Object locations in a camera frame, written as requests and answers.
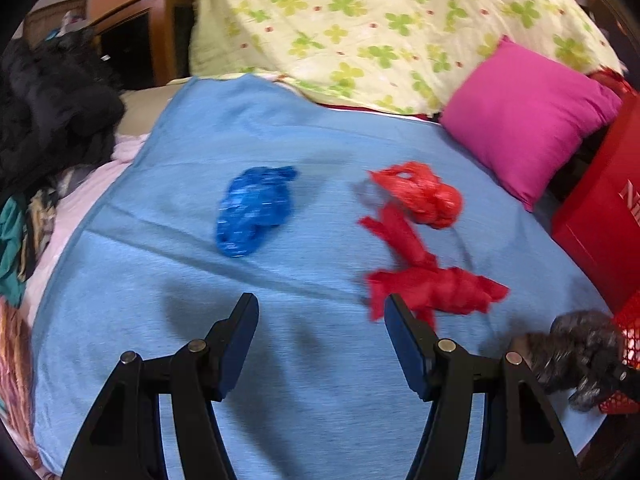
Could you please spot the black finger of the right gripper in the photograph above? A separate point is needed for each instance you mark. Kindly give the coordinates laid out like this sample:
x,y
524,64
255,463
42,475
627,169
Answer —
x,y
622,378

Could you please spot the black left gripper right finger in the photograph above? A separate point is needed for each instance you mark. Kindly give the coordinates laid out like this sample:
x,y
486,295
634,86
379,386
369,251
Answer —
x,y
489,418

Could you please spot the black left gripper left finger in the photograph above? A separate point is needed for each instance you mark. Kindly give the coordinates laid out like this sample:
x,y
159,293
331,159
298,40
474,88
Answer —
x,y
121,438

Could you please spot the black plastic bag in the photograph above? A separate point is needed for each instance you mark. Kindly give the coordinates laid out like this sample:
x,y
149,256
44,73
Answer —
x,y
578,353

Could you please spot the red plastic bag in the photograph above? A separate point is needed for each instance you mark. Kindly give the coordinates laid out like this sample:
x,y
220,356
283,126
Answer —
x,y
422,283
423,194

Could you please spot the blue plastic bag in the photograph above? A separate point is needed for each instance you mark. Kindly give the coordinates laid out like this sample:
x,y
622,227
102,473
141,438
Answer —
x,y
256,202

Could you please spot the red plastic mesh basket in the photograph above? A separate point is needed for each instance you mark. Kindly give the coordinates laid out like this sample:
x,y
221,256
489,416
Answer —
x,y
627,321

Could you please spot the striped colourful cloth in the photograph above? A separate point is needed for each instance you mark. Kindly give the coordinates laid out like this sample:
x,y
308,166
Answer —
x,y
16,382

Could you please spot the red Nilrich paper bag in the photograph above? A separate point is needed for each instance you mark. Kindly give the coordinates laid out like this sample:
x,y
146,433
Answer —
x,y
598,223

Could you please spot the teal garment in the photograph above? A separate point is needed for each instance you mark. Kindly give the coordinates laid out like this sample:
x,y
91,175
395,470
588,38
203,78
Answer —
x,y
12,232

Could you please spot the magenta pillow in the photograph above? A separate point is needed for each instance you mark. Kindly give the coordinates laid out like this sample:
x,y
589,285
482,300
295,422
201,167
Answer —
x,y
523,116

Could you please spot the light blue blanket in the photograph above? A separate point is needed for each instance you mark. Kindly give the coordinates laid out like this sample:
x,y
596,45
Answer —
x,y
321,394

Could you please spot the pile of black clothes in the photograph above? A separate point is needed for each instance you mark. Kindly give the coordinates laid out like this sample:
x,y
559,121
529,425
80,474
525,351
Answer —
x,y
59,109

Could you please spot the clover-print yellow quilt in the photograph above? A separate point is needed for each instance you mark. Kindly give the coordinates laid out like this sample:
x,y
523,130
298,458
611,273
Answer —
x,y
404,57

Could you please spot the wooden headboard cabinet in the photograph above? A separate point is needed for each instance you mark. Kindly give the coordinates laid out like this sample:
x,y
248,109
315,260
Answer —
x,y
146,42

